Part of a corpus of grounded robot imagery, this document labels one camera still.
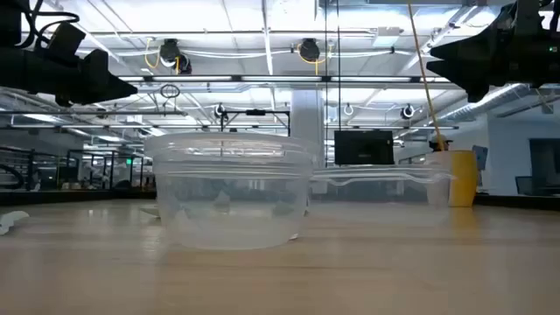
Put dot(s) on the black station frame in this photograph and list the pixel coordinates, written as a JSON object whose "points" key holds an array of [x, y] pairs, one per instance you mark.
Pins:
{"points": [[256, 112]]}

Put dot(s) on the yellow pole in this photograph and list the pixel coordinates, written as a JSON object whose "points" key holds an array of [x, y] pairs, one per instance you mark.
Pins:
{"points": [[424, 70]]}

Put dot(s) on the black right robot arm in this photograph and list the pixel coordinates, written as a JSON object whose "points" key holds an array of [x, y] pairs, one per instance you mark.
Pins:
{"points": [[527, 11]]}

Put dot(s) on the silver ventilation duct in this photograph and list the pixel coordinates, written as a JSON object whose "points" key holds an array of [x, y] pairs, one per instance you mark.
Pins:
{"points": [[494, 100]]}

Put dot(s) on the green white candy packet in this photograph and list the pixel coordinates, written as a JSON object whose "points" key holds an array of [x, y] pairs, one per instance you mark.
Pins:
{"points": [[11, 219]]}

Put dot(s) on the clear plastic bowl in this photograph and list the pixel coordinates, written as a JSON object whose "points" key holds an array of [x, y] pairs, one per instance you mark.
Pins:
{"points": [[197, 227]]}

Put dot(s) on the clear shallow plastic container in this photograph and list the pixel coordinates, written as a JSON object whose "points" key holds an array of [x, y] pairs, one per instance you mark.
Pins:
{"points": [[380, 177]]}

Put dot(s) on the black monitor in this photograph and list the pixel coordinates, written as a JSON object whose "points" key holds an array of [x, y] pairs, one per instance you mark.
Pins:
{"points": [[363, 148]]}

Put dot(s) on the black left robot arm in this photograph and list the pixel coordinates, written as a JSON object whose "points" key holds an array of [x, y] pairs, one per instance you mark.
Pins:
{"points": [[9, 22]]}

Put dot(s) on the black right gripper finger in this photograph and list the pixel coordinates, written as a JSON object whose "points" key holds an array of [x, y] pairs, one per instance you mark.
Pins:
{"points": [[477, 46], [474, 76]]}

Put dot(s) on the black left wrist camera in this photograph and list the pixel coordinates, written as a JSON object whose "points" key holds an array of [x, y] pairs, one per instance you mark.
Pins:
{"points": [[65, 39]]}

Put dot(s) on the ceiling light strip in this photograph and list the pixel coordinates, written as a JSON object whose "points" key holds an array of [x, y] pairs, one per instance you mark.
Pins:
{"points": [[280, 79]]}

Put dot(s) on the yellow bin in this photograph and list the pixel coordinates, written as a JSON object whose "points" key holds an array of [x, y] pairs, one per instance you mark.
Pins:
{"points": [[464, 179]]}

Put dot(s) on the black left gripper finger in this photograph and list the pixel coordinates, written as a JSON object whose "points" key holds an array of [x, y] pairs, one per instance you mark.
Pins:
{"points": [[100, 72], [102, 95]]}

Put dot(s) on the white column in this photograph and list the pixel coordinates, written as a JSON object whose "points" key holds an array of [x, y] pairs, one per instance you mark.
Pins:
{"points": [[307, 127]]}

